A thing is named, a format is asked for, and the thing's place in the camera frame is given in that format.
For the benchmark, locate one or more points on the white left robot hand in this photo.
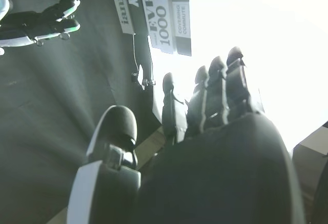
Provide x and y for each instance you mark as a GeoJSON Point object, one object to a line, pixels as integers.
{"type": "Point", "coordinates": [210, 172]}

